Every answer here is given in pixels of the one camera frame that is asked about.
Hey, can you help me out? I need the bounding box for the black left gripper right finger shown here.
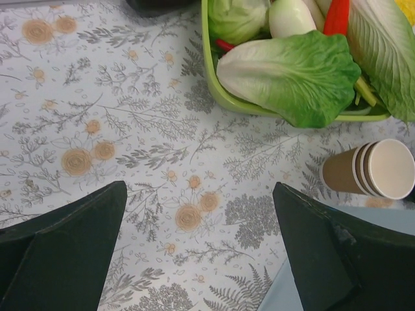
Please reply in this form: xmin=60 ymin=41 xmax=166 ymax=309
xmin=273 ymin=183 xmax=414 ymax=310

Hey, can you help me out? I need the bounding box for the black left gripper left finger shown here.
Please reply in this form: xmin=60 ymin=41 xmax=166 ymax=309
xmin=1 ymin=181 xmax=127 ymax=310

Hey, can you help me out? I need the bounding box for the light blue paper bag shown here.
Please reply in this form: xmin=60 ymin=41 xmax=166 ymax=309
xmin=258 ymin=206 xmax=414 ymax=311

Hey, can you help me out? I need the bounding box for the stack of paper cups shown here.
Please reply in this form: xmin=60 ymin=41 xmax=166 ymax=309
xmin=320 ymin=139 xmax=414 ymax=200

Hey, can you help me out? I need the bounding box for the floral table mat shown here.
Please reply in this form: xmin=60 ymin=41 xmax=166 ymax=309
xmin=1 ymin=1 xmax=414 ymax=310

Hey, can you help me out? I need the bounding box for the green lettuce head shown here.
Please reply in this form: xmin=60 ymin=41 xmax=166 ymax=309
xmin=216 ymin=30 xmax=361 ymax=128

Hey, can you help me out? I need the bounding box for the green plastic vegetable tray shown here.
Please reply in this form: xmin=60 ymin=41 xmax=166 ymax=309
xmin=201 ymin=0 xmax=390 ymax=122

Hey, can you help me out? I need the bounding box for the napa cabbage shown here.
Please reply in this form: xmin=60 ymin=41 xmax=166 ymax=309
xmin=347 ymin=1 xmax=414 ymax=122

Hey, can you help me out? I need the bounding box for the red carrot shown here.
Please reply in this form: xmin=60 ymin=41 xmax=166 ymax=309
xmin=323 ymin=0 xmax=350 ymax=36

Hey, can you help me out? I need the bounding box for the yellow pepper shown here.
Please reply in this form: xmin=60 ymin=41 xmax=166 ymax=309
xmin=395 ymin=0 xmax=415 ymax=26

